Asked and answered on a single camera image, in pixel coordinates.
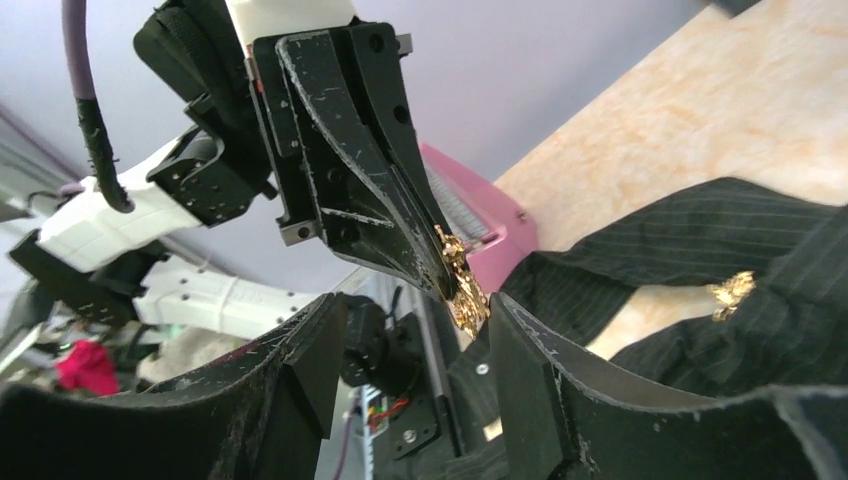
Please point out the red cloth in background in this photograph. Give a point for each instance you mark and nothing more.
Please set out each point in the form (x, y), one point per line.
(88, 366)

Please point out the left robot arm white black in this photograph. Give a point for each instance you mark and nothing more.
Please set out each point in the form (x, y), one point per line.
(93, 255)

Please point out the pink stapler box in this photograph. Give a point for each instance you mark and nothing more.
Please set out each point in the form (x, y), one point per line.
(497, 232)

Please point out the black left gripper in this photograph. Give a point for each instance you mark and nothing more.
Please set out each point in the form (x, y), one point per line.
(301, 101)

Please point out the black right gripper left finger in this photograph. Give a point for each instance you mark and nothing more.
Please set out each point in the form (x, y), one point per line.
(261, 411)

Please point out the pink gold brooch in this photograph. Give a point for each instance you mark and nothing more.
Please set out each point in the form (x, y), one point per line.
(729, 294)

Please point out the black pinstriped button shirt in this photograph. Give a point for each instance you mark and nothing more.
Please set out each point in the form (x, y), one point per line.
(634, 293)

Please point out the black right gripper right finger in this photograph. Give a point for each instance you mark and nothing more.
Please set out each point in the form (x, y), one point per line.
(569, 414)

